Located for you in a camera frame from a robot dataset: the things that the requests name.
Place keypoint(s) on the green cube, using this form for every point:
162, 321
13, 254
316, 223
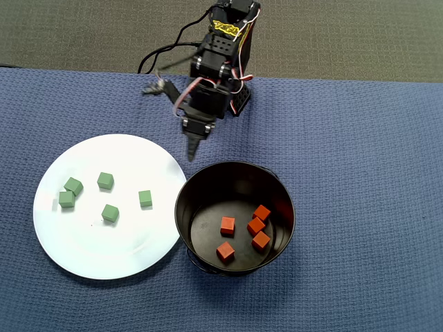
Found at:
105, 180
73, 186
66, 199
110, 212
145, 198

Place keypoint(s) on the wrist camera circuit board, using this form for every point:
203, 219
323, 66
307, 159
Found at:
154, 88

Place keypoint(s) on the blue woven table cloth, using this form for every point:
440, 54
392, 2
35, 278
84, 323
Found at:
346, 207

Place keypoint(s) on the black metal bucket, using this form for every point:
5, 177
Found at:
221, 180

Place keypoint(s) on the red cube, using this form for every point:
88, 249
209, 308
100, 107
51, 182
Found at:
256, 225
262, 212
227, 225
260, 240
225, 251

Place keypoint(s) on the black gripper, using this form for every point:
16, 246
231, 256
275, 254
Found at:
196, 126

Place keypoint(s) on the white round plate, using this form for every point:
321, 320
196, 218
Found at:
104, 249

